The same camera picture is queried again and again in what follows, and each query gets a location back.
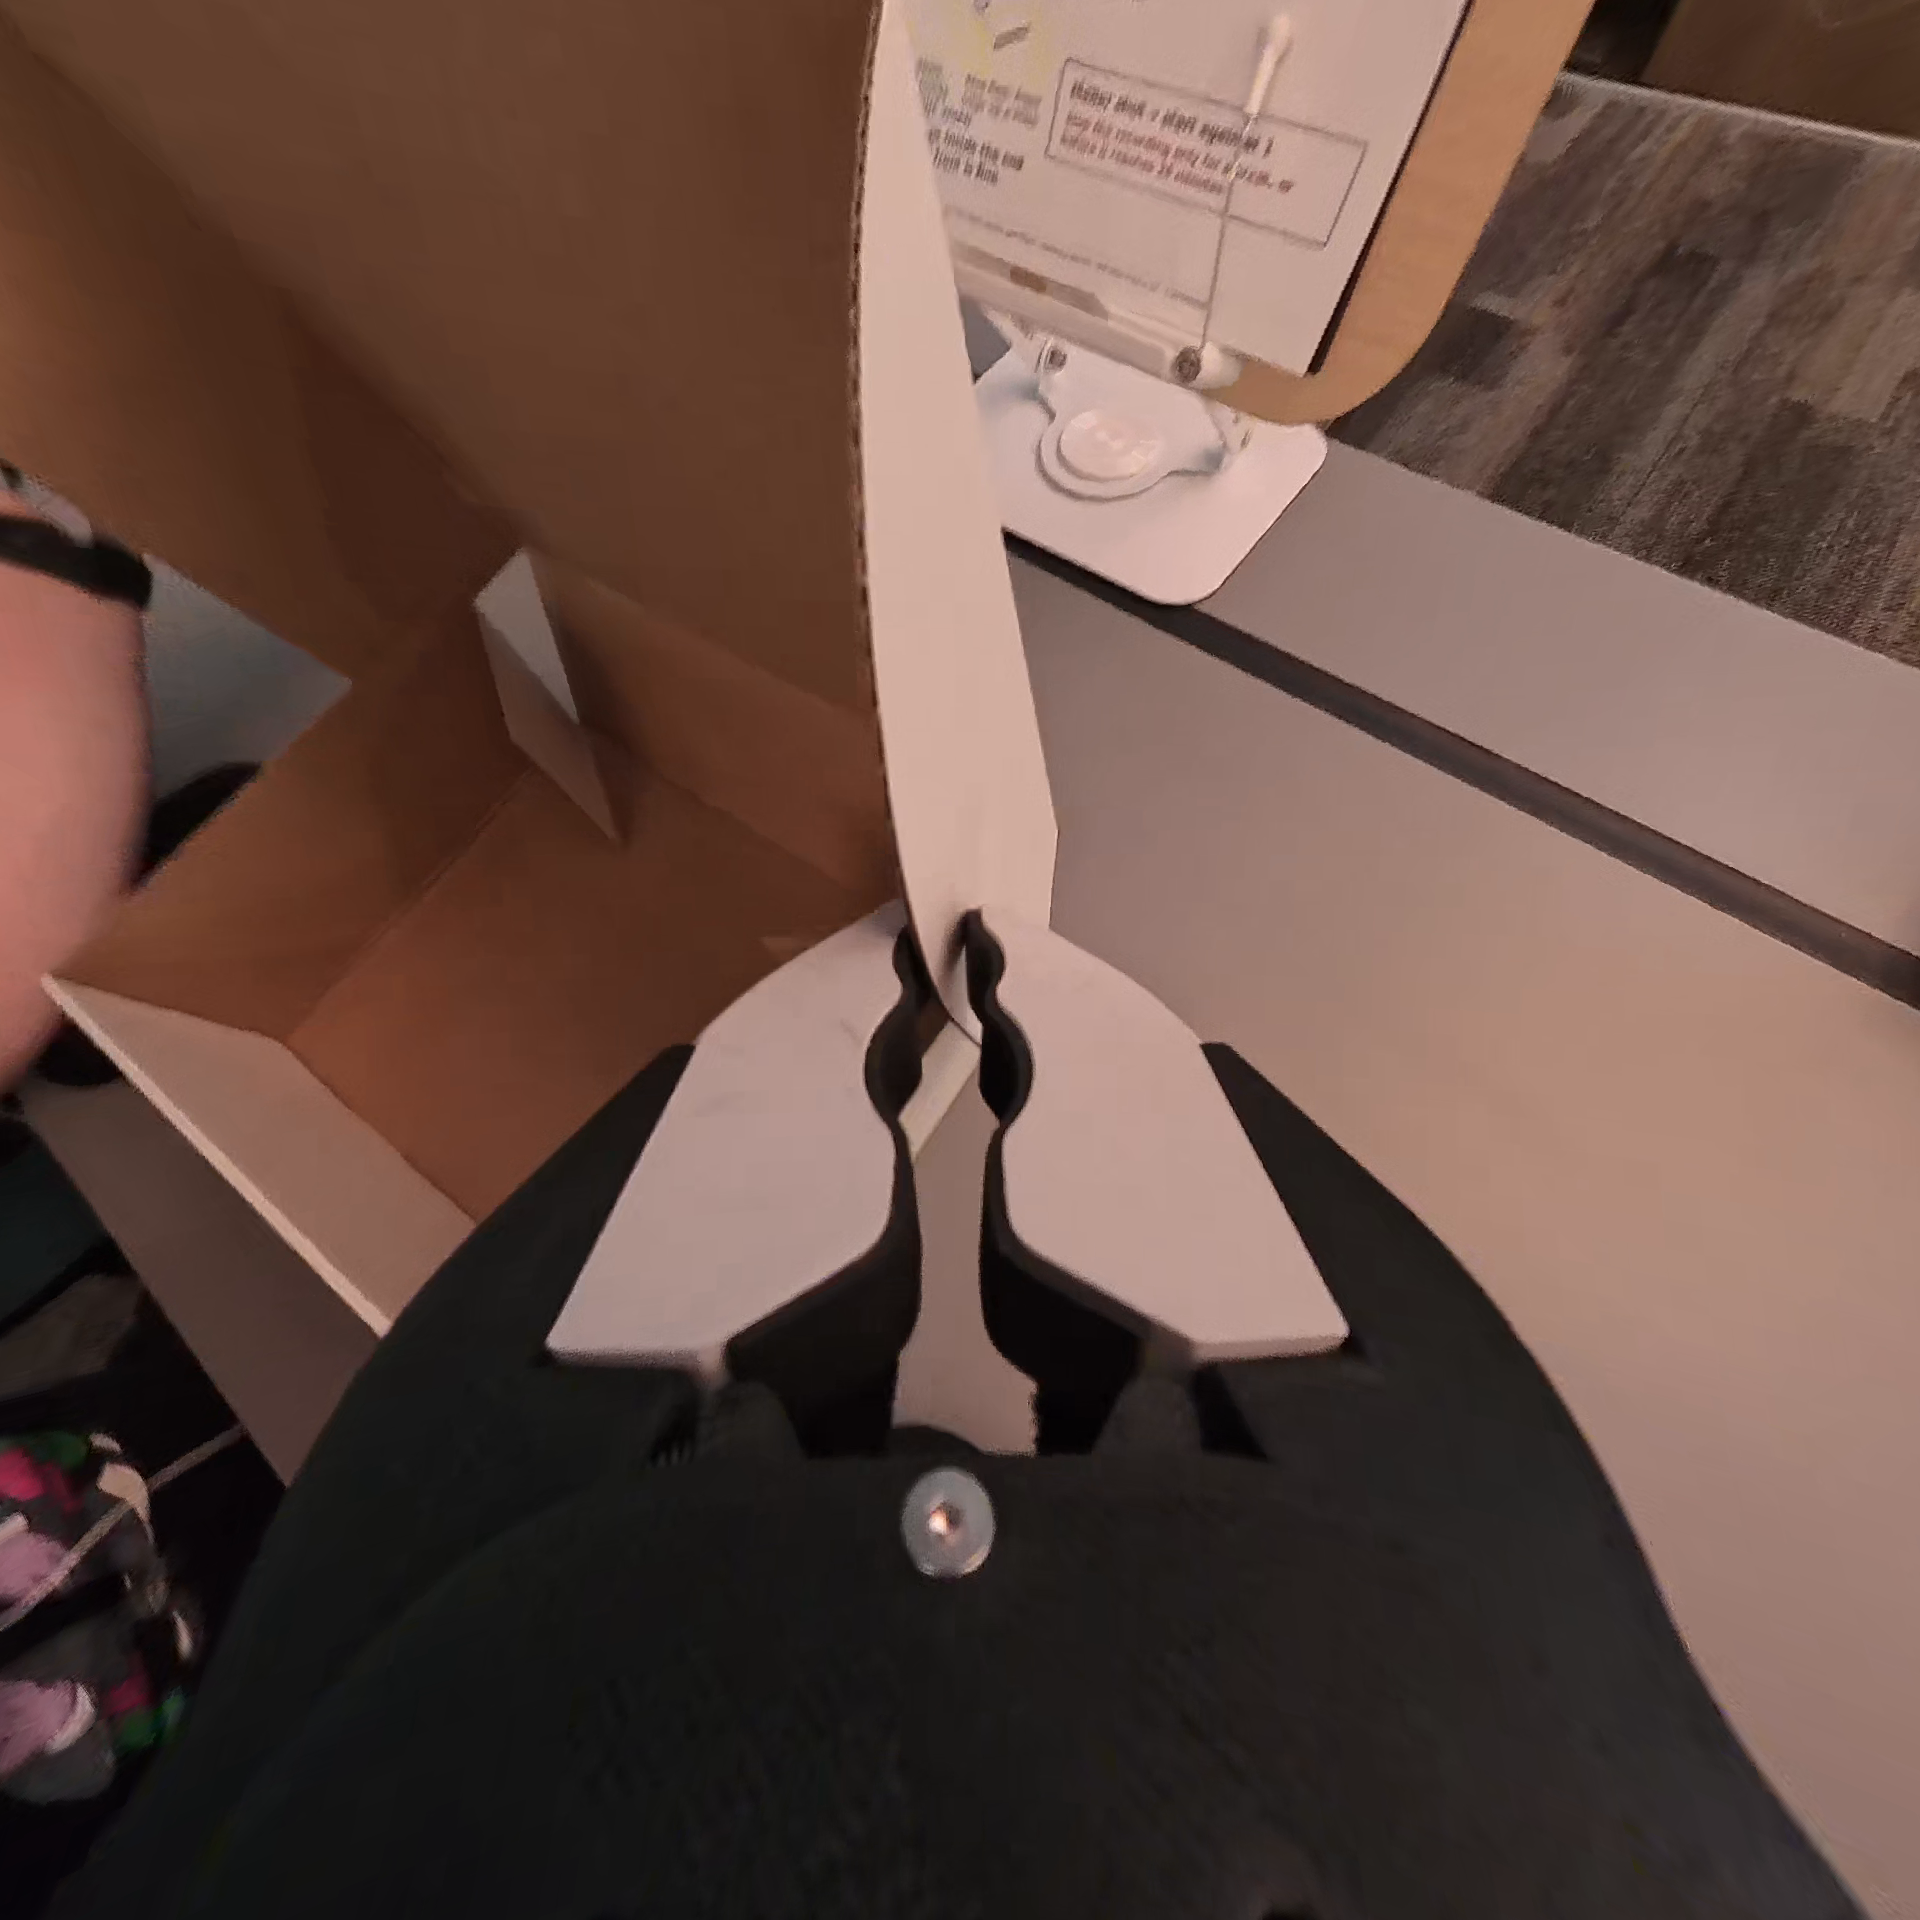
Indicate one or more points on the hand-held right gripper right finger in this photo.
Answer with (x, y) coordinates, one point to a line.
(1155, 1187)

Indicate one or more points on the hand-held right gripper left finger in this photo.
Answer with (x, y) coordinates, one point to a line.
(736, 1187)

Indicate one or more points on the white cardboard mailer box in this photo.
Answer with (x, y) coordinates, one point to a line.
(524, 300)

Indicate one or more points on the person's left forearm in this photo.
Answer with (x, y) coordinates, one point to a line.
(69, 811)

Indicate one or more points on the instruction sheet on wooden stand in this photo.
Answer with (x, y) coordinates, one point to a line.
(1201, 510)

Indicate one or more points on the black wristband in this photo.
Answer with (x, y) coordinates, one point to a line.
(83, 559)

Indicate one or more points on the printed instruction sheet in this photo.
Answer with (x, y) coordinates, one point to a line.
(1201, 167)

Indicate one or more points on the brown wooden cabinet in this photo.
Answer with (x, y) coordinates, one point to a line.
(1785, 39)

